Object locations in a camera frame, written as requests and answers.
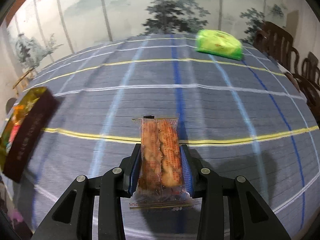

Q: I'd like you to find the clear twisted pastry packet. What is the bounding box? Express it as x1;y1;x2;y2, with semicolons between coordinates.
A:
129;115;193;211

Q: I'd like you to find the blue plaid tablecloth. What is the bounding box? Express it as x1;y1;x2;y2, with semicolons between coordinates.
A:
7;35;319;239

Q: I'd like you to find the red gold toffee tin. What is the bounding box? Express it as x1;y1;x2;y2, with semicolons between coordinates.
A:
1;87;58;183

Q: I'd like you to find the round stone disc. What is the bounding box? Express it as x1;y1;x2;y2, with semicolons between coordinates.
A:
5;98;17;114

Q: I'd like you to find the dark wooden chair far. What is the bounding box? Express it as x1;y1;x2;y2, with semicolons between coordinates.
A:
298;52;319;125

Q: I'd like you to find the dark wooden chair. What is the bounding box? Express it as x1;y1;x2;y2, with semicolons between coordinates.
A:
298;52;319;125
253;22;307;102

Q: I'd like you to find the light wooden stool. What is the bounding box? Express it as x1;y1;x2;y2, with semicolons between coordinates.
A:
12;67;36;97

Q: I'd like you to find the dark wooden chair near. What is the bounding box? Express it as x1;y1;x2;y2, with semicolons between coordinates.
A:
253;22;307;102

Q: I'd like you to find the green tissue pack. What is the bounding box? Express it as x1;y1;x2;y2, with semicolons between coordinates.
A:
195;29;243;61

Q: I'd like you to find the landscape painted folding screen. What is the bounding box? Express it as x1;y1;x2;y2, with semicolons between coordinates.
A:
4;0;288;71

